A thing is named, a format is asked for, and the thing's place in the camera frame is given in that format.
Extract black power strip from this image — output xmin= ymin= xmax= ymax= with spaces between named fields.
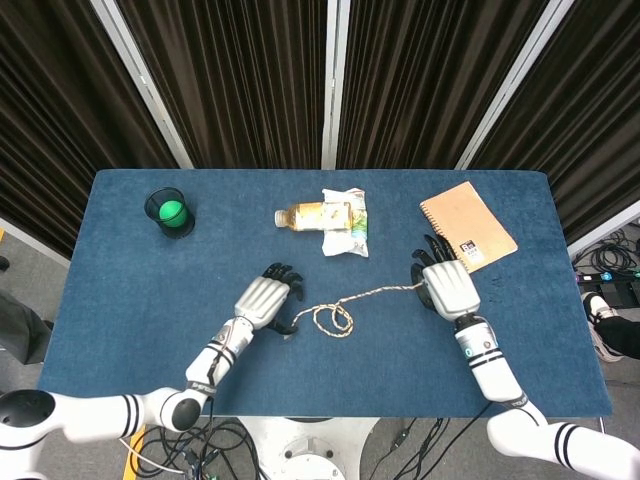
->
xmin=574 ymin=269 xmax=640 ymax=287

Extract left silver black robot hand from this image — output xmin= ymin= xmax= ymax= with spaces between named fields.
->
xmin=233 ymin=262 xmax=306 ymax=339

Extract plastic tea bottle white cap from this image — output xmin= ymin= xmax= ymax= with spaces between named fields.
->
xmin=273 ymin=199 xmax=359 ymax=233

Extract black trouser leg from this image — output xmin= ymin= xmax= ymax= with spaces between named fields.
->
xmin=597 ymin=314 xmax=640 ymax=359

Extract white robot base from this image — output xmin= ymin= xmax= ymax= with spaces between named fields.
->
xmin=234 ymin=417 xmax=381 ymax=480

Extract green ball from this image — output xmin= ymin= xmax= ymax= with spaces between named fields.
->
xmin=157 ymin=199 xmax=189 ymax=227

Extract white partition post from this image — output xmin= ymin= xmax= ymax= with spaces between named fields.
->
xmin=321 ymin=0 xmax=352 ymax=170
xmin=454 ymin=0 xmax=577 ymax=170
xmin=89 ymin=0 xmax=195 ymax=170

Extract dark pleated curtain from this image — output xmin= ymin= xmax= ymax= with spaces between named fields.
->
xmin=0 ymin=0 xmax=181 ymax=261
xmin=117 ymin=0 xmax=331 ymax=170
xmin=337 ymin=0 xmax=551 ymax=170
xmin=472 ymin=0 xmax=640 ymax=246

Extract tangled black floor cables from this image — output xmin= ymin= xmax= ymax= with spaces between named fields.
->
xmin=119 ymin=418 xmax=271 ymax=480

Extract blue table cloth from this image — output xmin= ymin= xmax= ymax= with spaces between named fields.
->
xmin=37 ymin=168 xmax=614 ymax=420

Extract coiled black floor cables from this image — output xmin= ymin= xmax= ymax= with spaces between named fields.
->
xmin=574 ymin=232 xmax=640 ymax=274

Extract spiral bound kraft notebook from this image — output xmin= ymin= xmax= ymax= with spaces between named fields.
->
xmin=418 ymin=180 xmax=520 ymax=275

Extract white sneaker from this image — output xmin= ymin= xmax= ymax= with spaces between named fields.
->
xmin=581 ymin=292 xmax=624 ymax=362

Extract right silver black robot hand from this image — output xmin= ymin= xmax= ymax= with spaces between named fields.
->
xmin=409 ymin=233 xmax=483 ymax=323

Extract beige braided rope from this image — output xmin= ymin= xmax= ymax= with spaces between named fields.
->
xmin=291 ymin=282 xmax=430 ymax=341

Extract black mesh pen cup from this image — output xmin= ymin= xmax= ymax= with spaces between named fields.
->
xmin=144 ymin=186 xmax=196 ymax=239

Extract white partition base rail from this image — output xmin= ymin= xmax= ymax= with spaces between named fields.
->
xmin=0 ymin=214 xmax=71 ymax=269
xmin=567 ymin=212 xmax=640 ymax=259

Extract crumpled white snack packet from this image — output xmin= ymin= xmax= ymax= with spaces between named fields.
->
xmin=319 ymin=187 xmax=372 ymax=259

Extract black floor cable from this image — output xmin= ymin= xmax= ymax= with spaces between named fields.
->
xmin=369 ymin=417 xmax=451 ymax=480

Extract grey trouser leg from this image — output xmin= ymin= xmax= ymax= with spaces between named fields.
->
xmin=0 ymin=288 xmax=54 ymax=366

